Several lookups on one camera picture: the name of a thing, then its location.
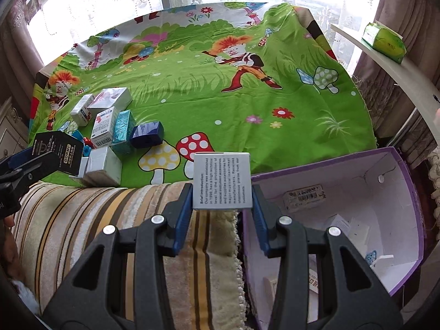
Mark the person's left hand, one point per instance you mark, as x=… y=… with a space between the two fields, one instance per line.
x=10 y=247

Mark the black cardboard box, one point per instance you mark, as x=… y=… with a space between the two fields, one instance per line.
x=60 y=146

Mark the white medicine box pink print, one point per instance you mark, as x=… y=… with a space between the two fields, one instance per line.
x=105 y=127

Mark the white shiny wrapped box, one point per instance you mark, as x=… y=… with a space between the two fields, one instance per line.
x=103 y=168

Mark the striped beige towel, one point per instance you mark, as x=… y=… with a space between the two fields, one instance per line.
x=86 y=213

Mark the white box barcode label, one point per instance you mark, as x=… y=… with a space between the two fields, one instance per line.
x=306 y=194

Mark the orange white medicine box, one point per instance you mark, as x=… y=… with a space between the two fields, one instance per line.
x=315 y=277

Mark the dark blue shiny box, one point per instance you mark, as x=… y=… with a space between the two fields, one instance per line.
x=147 y=134

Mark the purple cardboard box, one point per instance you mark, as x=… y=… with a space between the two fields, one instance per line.
x=395 y=213

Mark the teal shiny box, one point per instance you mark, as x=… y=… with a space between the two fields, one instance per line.
x=122 y=132

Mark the small white blue-print box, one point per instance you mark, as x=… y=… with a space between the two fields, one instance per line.
x=82 y=110

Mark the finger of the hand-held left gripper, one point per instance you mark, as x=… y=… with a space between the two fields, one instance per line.
x=15 y=161

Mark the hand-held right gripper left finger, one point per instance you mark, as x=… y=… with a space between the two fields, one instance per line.
x=184 y=220

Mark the white fluffy clothing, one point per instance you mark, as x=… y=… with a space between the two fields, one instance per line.
x=25 y=295

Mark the small plain white box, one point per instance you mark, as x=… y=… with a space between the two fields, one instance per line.
x=83 y=167

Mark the cartoon printed green bedsheet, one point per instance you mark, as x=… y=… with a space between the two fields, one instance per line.
x=206 y=86

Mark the cream carved cabinet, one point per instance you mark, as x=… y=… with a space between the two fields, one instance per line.
x=10 y=127

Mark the white square cardboard box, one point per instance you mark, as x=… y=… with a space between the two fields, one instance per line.
x=221 y=185
x=338 y=225

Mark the blue red plastic toy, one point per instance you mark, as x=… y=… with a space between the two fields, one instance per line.
x=86 y=146

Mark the white plastic holder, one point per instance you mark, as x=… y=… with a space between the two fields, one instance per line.
x=383 y=262

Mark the white curved rail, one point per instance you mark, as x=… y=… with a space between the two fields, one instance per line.
x=395 y=75

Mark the green tissue pack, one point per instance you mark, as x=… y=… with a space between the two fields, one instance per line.
x=385 y=43

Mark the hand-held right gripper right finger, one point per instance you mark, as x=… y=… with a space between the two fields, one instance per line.
x=260 y=220

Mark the large white pink-flower box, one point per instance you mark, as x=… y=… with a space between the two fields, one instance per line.
x=110 y=101

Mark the brown pleated curtain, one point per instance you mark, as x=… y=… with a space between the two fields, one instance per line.
x=412 y=7
x=17 y=41

